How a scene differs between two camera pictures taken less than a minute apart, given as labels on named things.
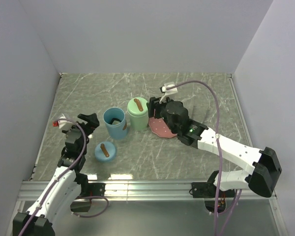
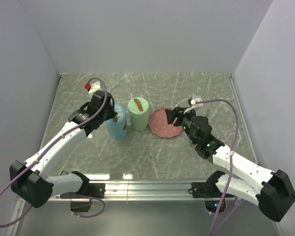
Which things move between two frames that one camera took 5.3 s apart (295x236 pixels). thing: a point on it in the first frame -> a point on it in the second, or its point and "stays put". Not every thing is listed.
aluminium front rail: (30, 190) stays put
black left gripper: (92, 121) -> (112, 112)
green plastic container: (140, 123) stays put
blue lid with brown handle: (104, 151) -> (119, 117)
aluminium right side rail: (252, 147) stays put
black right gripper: (151, 105) -> (174, 113)
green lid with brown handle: (137, 107) stays put
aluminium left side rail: (46, 125) stays put
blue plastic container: (115, 120) stays put
